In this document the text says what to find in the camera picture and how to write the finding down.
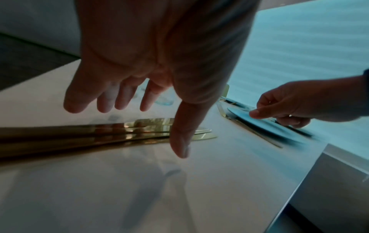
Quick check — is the person's right hand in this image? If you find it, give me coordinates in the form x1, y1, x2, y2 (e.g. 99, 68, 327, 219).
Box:
249, 76, 366, 129

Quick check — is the person's left hand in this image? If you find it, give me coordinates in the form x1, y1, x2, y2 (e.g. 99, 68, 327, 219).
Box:
63, 0, 262, 159

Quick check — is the white window blind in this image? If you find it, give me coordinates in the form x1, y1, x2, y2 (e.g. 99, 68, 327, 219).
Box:
227, 0, 369, 158

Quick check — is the white window sill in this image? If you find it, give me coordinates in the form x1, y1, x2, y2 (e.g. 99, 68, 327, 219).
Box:
324, 143, 369, 174

